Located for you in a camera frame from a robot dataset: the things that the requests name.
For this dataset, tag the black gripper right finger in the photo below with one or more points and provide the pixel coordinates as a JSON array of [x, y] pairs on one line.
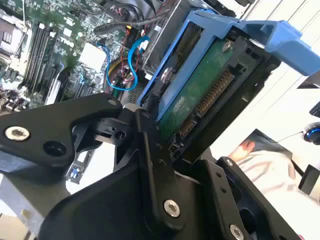
[[225, 200]]

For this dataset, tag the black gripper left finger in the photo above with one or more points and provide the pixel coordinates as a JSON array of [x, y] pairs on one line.
[[50, 120]]

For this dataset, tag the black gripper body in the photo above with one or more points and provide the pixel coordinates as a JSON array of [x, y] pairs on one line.
[[100, 212]]

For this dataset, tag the hard disk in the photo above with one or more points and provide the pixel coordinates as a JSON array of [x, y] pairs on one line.
[[195, 100]]

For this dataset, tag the person's hand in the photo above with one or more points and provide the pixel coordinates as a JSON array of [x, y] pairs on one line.
[[243, 149]]

